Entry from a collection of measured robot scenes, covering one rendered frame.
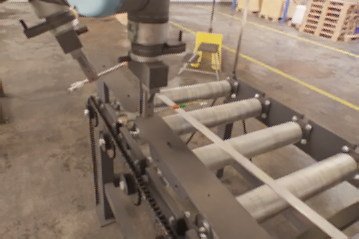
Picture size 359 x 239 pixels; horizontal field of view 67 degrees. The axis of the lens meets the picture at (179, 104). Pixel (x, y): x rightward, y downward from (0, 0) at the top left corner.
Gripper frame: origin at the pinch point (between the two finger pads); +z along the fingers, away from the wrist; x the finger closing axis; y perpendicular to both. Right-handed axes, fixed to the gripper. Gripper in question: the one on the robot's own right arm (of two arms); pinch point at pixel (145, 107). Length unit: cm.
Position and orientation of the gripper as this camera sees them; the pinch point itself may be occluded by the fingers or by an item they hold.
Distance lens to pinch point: 69.3
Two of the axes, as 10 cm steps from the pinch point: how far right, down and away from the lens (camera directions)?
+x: 4.9, 4.4, -7.5
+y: -8.7, 1.7, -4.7
